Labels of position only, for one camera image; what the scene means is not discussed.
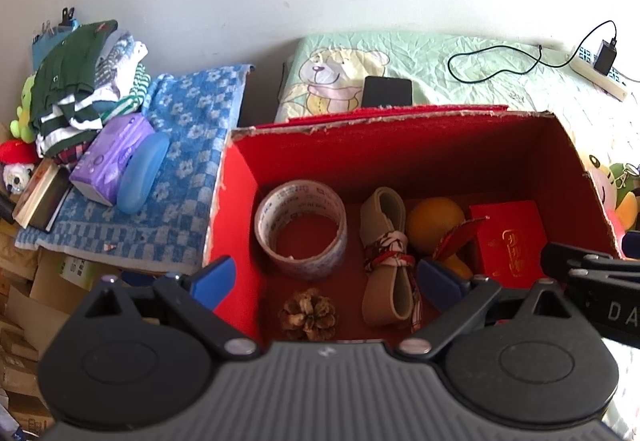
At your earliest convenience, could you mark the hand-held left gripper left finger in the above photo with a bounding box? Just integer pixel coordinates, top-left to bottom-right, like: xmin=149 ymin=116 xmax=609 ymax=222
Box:
xmin=70 ymin=256 xmax=263 ymax=362

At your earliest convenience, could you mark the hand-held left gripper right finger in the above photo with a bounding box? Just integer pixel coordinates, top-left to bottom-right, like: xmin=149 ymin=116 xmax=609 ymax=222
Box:
xmin=397 ymin=257 xmax=593 ymax=362

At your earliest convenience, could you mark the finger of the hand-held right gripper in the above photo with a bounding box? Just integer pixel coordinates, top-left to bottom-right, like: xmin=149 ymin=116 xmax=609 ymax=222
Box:
xmin=541 ymin=242 xmax=626 ymax=279

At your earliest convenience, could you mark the beige strap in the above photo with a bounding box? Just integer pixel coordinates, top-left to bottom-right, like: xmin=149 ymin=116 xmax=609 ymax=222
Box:
xmin=359 ymin=187 xmax=423 ymax=327

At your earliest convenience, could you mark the orange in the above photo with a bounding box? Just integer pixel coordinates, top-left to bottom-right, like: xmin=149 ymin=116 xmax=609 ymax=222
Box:
xmin=405 ymin=197 xmax=466 ymax=256

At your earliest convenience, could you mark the printed packing tape roll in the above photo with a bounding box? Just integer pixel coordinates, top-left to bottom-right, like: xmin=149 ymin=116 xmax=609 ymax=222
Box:
xmin=254 ymin=180 xmax=348 ymax=282

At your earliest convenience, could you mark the small red gift box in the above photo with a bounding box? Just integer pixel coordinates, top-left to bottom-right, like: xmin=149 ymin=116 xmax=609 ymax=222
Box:
xmin=469 ymin=201 xmax=550 ymax=283

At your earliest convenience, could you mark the brown pine cone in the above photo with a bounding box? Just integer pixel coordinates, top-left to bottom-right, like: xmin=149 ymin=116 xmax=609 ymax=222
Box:
xmin=278 ymin=287 xmax=337 ymax=342

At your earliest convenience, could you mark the large red cardboard box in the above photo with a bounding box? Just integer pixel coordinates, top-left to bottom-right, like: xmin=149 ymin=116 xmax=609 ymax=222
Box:
xmin=202 ymin=104 xmax=626 ymax=344

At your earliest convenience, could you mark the small yellow object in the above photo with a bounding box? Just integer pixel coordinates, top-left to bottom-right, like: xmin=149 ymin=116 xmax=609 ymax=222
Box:
xmin=442 ymin=253 xmax=473 ymax=281

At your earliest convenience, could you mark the red gold-trimmed paper piece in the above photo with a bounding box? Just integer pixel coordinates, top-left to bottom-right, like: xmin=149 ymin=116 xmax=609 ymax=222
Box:
xmin=432 ymin=217 xmax=490 ymax=263

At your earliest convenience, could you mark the yellow plush toy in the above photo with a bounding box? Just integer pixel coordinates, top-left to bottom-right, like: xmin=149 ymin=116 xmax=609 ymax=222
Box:
xmin=582 ymin=154 xmax=640 ymax=234

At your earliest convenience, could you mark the green plush toy with glasses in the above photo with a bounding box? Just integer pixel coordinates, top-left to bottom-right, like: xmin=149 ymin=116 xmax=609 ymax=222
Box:
xmin=607 ymin=162 xmax=640 ymax=202

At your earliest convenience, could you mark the blue checkered towel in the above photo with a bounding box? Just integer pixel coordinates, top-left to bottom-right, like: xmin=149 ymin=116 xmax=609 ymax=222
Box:
xmin=15 ymin=64 xmax=256 ymax=274

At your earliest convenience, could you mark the blue glasses case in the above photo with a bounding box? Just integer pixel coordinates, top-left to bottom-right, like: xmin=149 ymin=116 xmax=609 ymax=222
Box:
xmin=116 ymin=132 xmax=171 ymax=214

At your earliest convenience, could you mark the purple tissue pack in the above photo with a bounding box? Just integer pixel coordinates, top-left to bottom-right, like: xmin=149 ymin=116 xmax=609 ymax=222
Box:
xmin=69 ymin=115 xmax=155 ymax=207

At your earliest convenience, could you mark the white power strip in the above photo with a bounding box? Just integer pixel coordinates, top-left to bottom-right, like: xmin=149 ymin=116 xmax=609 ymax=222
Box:
xmin=570 ymin=46 xmax=631 ymax=102

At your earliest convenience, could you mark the stack of books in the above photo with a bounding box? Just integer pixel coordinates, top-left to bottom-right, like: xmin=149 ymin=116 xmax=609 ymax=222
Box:
xmin=12 ymin=158 xmax=73 ymax=232

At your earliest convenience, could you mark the black smartphone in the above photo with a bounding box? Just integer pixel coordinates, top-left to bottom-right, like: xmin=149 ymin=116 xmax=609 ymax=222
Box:
xmin=361 ymin=76 xmax=414 ymax=108

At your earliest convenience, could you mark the black charger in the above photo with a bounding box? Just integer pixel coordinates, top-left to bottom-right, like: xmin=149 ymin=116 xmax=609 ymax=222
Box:
xmin=592 ymin=38 xmax=618 ymax=77

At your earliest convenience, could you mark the pile of cardboard boxes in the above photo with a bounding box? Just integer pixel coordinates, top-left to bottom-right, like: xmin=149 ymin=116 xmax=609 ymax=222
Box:
xmin=0 ymin=221 xmax=56 ymax=432

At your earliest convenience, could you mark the red and white plush toy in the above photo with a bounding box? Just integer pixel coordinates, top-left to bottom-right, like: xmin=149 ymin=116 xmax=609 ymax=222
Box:
xmin=0 ymin=140 xmax=38 ymax=197

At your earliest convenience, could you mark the green plush frog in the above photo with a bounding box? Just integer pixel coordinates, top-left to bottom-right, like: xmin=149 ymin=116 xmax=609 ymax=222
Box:
xmin=10 ymin=74 xmax=38 ymax=142

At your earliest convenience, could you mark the pile of folded clothes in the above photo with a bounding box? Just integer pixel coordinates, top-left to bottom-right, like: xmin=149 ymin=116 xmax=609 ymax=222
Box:
xmin=31 ymin=20 xmax=151 ymax=157

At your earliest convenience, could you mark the blue wall pouch with clips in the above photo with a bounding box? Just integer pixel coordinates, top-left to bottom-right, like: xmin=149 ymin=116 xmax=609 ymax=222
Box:
xmin=31 ymin=8 xmax=81 ymax=72

